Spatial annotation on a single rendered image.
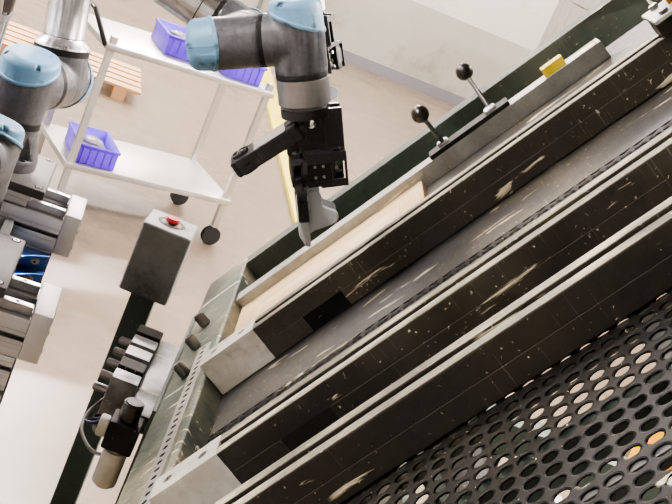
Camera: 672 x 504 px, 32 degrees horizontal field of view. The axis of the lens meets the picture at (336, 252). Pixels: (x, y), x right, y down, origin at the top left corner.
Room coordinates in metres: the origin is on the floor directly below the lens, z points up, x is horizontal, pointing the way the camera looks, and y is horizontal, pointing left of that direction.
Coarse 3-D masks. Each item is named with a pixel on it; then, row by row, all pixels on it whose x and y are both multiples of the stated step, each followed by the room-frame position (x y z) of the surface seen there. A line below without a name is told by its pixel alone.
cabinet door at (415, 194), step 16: (416, 192) 2.34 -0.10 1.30; (384, 208) 2.39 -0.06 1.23; (400, 208) 2.30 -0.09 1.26; (368, 224) 2.35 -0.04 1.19; (384, 224) 2.28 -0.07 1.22; (352, 240) 2.33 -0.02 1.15; (320, 256) 2.36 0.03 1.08; (336, 256) 2.29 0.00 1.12; (304, 272) 2.33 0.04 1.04; (272, 288) 2.37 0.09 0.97; (288, 288) 2.30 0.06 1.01; (256, 304) 2.33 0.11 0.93; (272, 304) 2.26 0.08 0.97; (240, 320) 2.30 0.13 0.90
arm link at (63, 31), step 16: (48, 0) 2.35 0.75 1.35; (64, 0) 2.33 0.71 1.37; (80, 0) 2.34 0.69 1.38; (48, 16) 2.34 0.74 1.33; (64, 16) 2.33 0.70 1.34; (80, 16) 2.35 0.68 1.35; (48, 32) 2.33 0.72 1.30; (64, 32) 2.33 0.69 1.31; (80, 32) 2.35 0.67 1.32; (48, 48) 2.31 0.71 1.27; (64, 48) 2.32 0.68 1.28; (80, 48) 2.34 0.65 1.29; (64, 64) 2.31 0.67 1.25; (80, 64) 2.34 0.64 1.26; (80, 80) 2.35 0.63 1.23; (80, 96) 2.37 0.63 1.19
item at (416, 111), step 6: (414, 108) 2.37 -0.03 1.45; (420, 108) 2.36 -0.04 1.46; (426, 108) 2.37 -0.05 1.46; (414, 114) 2.36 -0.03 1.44; (420, 114) 2.36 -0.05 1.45; (426, 114) 2.36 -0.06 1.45; (414, 120) 2.37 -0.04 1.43; (420, 120) 2.36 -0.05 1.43; (426, 120) 2.37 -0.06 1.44; (432, 126) 2.40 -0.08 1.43; (432, 132) 2.41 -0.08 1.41; (438, 138) 2.42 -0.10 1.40; (444, 138) 2.43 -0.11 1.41; (438, 144) 2.43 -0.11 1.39
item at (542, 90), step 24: (600, 48) 2.43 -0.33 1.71; (576, 72) 2.43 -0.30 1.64; (528, 96) 2.42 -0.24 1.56; (552, 96) 2.43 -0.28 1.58; (504, 120) 2.42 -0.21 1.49; (456, 144) 2.41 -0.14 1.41; (480, 144) 2.42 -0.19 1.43; (432, 168) 2.41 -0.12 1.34; (384, 192) 2.42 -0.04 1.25; (360, 216) 2.40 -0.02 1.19; (336, 240) 2.40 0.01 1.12; (288, 264) 2.39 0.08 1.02; (264, 288) 2.39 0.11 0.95
